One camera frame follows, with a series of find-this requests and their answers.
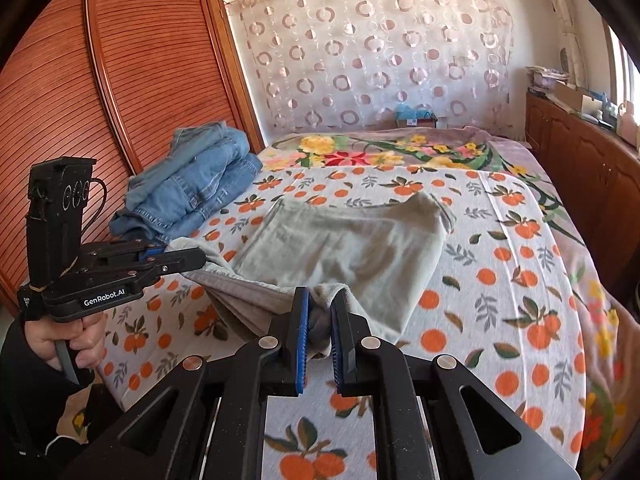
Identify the person left hand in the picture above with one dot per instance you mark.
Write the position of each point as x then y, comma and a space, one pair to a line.
85, 336

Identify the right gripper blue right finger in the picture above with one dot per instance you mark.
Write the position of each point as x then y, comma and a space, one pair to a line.
351, 375

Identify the box with blue cloth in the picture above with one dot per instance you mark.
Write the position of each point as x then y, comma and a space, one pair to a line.
406, 116

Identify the brown wooden sideboard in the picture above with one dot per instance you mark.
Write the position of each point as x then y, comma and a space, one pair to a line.
597, 178

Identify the orange print bed sheet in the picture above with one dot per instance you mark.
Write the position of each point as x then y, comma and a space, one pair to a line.
499, 301

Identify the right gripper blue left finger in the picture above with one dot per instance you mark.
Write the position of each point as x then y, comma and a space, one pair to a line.
285, 371

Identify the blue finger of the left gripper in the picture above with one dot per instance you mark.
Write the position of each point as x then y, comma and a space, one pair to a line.
174, 261
151, 252

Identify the cardboard box on sideboard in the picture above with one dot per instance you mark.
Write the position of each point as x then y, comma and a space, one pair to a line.
577, 98

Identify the brown slatted wardrobe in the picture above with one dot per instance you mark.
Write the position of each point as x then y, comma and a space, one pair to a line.
110, 80

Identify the folded blue denim jeans stack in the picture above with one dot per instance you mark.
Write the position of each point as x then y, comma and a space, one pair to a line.
206, 169

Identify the bright window with frame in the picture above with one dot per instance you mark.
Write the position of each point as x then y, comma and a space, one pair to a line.
624, 75

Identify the circle pattern sheer curtain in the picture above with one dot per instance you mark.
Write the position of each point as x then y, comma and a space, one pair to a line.
341, 65

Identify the floral pink blanket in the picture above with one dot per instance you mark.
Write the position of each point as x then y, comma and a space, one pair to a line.
610, 335

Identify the grey-green pants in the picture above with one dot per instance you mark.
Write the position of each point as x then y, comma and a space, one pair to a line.
379, 257

